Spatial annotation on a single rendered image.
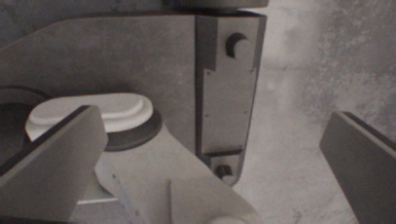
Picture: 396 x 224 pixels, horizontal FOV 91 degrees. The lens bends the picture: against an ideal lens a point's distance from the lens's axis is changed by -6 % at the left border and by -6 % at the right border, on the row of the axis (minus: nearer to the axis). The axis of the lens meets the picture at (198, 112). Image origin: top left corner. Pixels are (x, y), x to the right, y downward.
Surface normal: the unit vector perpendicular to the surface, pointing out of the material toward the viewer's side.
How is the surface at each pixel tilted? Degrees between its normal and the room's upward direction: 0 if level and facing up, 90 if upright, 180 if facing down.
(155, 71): 0
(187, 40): 0
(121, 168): 90
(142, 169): 90
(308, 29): 0
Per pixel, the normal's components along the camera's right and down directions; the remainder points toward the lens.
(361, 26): 0.16, 0.51
